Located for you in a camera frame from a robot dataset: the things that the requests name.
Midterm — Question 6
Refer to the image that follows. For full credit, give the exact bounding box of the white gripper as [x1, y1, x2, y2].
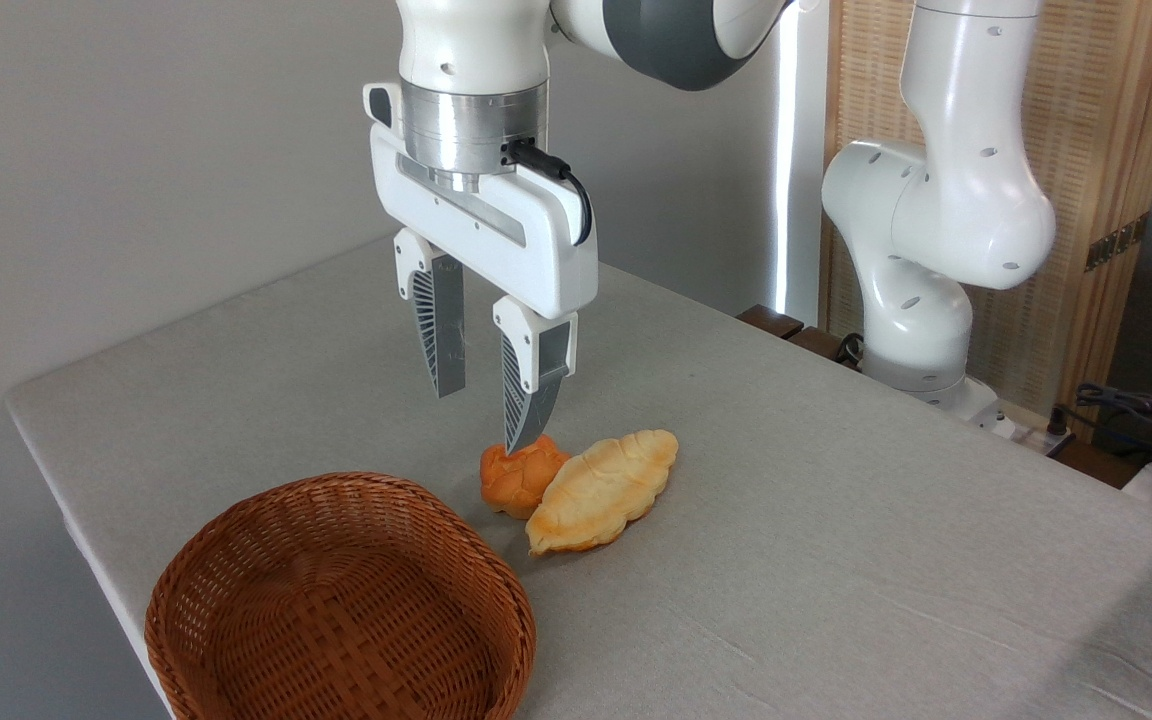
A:
[364, 82, 599, 456]

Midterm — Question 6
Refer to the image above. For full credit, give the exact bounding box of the round orange bread bun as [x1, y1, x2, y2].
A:
[479, 434, 573, 521]

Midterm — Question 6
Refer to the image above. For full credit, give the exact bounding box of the pale croissant-shaped bread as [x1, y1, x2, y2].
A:
[525, 429, 680, 557]

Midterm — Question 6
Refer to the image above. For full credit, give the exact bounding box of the brown wicker basket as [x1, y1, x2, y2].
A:
[144, 472, 537, 720]

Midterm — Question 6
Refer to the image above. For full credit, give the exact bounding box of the dark brown wooden piece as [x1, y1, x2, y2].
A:
[786, 325, 862, 372]
[736, 305, 805, 341]

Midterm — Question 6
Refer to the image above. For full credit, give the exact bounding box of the grey tablecloth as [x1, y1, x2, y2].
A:
[4, 235, 1152, 720]

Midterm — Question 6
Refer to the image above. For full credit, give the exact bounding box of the white power strip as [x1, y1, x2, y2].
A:
[1011, 418, 1077, 453]

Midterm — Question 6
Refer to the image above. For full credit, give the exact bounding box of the wooden folding screen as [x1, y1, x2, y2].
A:
[821, 0, 1152, 441]

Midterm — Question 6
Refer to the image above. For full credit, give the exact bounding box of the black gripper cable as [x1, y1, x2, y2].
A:
[504, 138, 594, 247]

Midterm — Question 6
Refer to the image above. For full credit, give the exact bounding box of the black cable bundle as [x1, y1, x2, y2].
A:
[1071, 383, 1152, 471]

